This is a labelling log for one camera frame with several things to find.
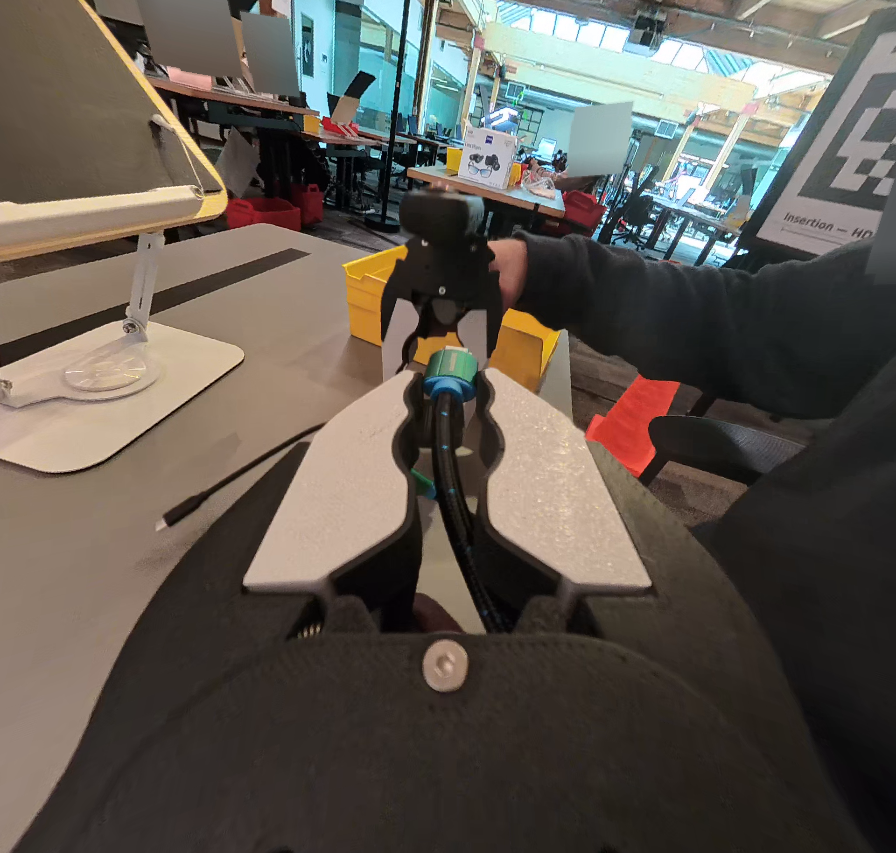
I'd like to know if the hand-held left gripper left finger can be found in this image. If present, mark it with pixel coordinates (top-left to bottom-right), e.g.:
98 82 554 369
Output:
243 373 424 599

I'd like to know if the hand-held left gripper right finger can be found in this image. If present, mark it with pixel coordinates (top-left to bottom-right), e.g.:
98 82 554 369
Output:
469 368 655 602

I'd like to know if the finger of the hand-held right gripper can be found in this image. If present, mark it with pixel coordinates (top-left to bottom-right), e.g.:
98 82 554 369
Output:
455 308 494 364
381 301 424 385

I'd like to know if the black braided hdmi cable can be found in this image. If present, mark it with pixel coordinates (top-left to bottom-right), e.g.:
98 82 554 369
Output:
404 347 512 637

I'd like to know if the yellow plastic bin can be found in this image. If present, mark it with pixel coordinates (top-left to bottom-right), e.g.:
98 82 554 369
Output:
343 245 561 392

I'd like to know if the black hdmi switch box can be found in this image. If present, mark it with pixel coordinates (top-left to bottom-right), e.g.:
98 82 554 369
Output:
154 426 330 532

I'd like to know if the dark monitor with wooden back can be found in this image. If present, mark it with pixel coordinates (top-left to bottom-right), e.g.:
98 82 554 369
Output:
0 0 232 263

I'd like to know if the person's right forearm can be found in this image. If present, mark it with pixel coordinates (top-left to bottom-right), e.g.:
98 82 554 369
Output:
516 231 896 420

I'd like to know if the person's right hand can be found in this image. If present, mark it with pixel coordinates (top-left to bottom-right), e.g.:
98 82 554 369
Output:
488 235 533 308

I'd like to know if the orange traffic cone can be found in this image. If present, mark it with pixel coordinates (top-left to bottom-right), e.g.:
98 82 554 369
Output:
586 375 684 479

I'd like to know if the background wooden desk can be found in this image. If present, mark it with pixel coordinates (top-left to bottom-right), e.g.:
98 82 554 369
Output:
406 165 568 238
147 77 421 210

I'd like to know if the white printed carton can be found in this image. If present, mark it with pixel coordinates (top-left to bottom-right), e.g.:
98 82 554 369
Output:
460 128 519 190

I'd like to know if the red plastic bin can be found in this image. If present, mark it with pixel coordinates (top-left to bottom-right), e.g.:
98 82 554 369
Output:
224 196 305 232
292 182 327 227

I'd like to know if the black chair with armrest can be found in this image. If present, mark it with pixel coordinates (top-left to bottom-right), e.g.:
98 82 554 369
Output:
642 413 785 490

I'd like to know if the white printed board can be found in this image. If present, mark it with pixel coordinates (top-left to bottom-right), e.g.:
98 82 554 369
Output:
740 7 896 259

